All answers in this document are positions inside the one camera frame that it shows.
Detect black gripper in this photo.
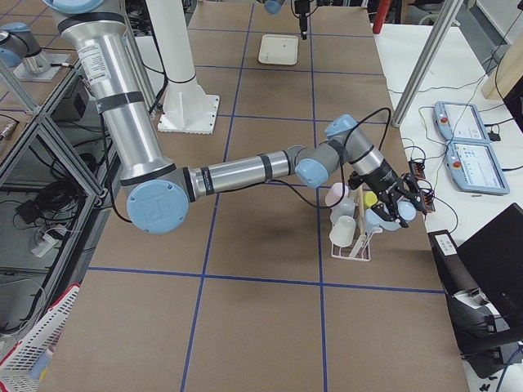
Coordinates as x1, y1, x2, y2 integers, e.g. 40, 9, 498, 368
348, 161, 427, 228
293, 0, 311, 40

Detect yellow plastic cup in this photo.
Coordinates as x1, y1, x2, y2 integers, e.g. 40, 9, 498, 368
363, 191, 378, 209

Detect light blue plastic cup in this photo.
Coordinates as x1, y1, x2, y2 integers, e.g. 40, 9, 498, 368
364, 208, 382, 234

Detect grey plastic cup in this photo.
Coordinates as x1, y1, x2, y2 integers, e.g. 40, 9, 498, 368
330, 198, 355, 225

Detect cream plastic cup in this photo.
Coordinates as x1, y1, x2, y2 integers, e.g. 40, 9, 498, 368
329, 216, 356, 247

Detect pink plastic cup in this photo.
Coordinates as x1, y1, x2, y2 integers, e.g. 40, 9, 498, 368
324, 182, 350, 208

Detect cream plastic tray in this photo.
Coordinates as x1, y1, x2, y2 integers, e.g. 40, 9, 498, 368
257, 34, 298, 66

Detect white paper label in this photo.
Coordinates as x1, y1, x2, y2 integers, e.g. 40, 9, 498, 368
435, 234, 457, 256

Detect upper teach pendant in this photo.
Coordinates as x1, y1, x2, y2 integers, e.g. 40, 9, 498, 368
446, 140, 510, 195

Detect red cylinder object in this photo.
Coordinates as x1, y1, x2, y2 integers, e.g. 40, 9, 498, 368
373, 0, 392, 34

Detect black computer monitor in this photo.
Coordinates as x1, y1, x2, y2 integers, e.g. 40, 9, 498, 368
458, 203, 522, 341

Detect light wooden board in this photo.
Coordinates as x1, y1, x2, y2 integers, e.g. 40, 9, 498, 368
481, 42, 522, 100

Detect brown paper table cover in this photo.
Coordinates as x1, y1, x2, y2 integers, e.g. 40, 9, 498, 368
42, 2, 468, 391

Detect white plastic basket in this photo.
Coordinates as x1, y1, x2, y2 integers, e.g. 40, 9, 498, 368
1, 283, 80, 391

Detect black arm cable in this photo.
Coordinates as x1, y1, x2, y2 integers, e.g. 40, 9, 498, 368
269, 106, 392, 209

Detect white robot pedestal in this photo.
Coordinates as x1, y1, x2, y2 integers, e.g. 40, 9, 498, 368
146, 0, 220, 135

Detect aluminium frame post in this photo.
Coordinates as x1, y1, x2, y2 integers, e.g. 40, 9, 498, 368
391, 0, 463, 128

